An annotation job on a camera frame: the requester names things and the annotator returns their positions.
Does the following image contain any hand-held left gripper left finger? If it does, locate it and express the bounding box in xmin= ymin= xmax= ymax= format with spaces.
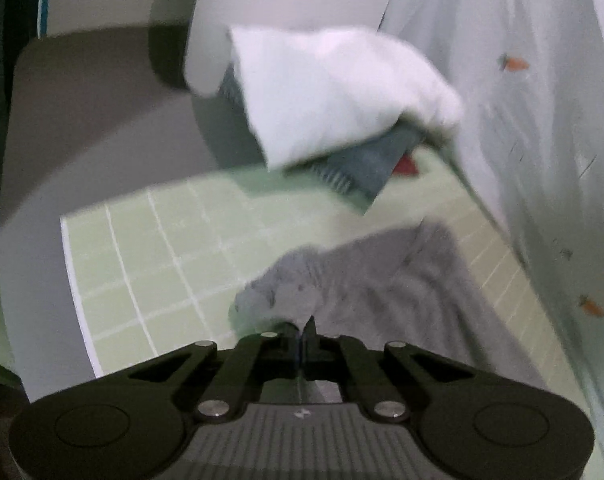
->
xmin=126 ymin=322 xmax=301 ymax=422

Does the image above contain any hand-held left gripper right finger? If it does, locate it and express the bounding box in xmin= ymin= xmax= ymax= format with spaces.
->
xmin=304 ymin=315 xmax=478 ymax=424

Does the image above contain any grey towel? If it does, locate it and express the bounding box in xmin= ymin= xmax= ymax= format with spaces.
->
xmin=229 ymin=220 xmax=547 ymax=391

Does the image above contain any green checked bed sheet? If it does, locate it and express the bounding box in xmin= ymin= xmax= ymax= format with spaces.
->
xmin=59 ymin=147 xmax=600 ymax=411

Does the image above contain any dark teal cloth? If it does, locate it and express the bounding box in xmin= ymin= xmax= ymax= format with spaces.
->
xmin=217 ymin=67 xmax=433 ymax=216

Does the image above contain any small red cloth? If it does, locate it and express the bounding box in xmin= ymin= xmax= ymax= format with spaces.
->
xmin=392 ymin=155 xmax=421 ymax=178

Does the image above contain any white towel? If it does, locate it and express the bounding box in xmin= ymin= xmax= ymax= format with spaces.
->
xmin=227 ymin=25 xmax=465 ymax=171

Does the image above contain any carrot print white quilt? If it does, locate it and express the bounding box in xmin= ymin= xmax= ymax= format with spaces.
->
xmin=379 ymin=0 xmax=604 ymax=461

